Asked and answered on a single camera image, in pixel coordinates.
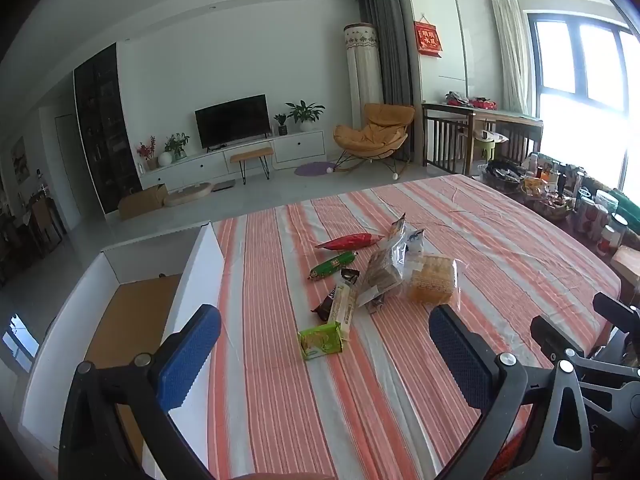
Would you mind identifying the white curtain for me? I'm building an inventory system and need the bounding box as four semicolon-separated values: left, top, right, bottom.
491;0;538;121

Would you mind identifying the white cardboard box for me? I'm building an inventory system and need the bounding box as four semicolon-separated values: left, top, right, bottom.
19;223;226;480

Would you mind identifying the orange rocking chair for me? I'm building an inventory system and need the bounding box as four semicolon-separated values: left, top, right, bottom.
333;103;417;179

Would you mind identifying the purple round mat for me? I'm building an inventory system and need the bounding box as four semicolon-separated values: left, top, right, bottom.
294;161;337;177

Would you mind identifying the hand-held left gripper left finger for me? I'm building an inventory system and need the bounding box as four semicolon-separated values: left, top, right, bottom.
59;304;223;480

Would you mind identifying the small wooden bench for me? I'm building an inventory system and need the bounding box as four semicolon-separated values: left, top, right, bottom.
230;146;275;184

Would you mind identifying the framed wall picture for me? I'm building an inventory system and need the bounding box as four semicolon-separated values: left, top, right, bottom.
11;136;31;183

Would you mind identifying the red wall hanging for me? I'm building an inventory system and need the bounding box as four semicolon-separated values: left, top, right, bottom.
413;20;444;58

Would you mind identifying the cream cracker packet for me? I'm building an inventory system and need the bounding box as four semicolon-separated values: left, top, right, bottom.
327;282;358;338

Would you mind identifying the green cloth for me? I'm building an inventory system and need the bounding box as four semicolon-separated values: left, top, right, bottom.
607;187;640;221

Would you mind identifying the red snack packet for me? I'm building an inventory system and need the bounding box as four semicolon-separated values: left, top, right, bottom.
315;232;386;252

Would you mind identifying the clear bag of wafers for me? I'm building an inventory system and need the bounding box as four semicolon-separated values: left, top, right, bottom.
357;214;408;313

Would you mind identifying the wooden dining chair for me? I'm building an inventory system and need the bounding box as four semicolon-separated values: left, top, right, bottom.
27;195;66;248

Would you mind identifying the clear bag of bread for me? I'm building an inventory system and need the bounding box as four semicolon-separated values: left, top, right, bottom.
407;255;458;306

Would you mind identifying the orange white striped cloth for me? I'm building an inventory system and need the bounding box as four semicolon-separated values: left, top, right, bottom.
205;174;623;480

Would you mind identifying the pile of clothes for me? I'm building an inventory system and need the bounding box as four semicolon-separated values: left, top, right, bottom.
445;91;498;111

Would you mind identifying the grey curtain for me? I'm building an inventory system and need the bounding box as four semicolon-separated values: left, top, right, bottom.
357;0;426;163

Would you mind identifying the light wooden box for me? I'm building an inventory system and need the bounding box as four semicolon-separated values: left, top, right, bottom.
611;245;640;281

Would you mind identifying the beige pet bed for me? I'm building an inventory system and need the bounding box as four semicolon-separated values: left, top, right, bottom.
164;183;213;207

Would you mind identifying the dark woven basket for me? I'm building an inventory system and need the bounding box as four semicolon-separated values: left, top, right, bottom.
482;159;526;193

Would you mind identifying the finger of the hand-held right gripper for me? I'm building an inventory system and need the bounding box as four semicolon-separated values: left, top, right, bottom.
592;291;640;333
531;315;640;386

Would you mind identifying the large window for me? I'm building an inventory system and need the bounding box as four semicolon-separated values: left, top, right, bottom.
527;7;640;251

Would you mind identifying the side table with jars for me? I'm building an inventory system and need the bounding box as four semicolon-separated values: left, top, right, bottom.
522;151;640;261

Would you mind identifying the large potted green plant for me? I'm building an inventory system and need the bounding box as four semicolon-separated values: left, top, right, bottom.
286;100;326;133

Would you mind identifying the green biscuit packet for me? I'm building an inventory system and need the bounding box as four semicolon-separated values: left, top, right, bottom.
298;322;347;361

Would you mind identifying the black display cabinet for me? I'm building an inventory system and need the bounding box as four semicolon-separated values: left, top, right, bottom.
73;42;143;218

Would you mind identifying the black flat television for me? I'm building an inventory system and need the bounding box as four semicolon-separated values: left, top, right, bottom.
194;93;272;150

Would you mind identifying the red flower bouquet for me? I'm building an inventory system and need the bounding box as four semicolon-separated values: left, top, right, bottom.
136;136;158;171

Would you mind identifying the green sausage packet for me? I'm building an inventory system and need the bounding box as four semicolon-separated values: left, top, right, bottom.
307;252;358;282

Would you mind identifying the leafy plant in pot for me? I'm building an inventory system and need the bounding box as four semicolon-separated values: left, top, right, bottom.
164;132;191;163

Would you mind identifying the dark wooden table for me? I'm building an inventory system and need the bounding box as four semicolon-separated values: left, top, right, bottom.
421;101;544;177

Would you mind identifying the covered standing air conditioner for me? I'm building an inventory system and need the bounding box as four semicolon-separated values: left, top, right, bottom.
342;22;386;133

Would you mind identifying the dark long snack packet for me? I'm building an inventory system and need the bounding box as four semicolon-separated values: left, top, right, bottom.
369;228;426;313

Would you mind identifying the brown cardboard box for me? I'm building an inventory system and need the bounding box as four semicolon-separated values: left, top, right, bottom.
117;183;168;221

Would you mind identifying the white television cabinet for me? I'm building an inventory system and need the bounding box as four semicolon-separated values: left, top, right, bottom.
139;130;326;191

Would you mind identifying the dark chocolate bar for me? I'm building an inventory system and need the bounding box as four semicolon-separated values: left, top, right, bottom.
311;268;360;321

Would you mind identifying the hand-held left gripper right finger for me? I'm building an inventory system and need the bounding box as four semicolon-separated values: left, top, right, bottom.
428;304;593;480

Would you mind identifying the green plastic stool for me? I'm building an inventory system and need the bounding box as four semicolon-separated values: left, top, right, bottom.
472;132;501;163

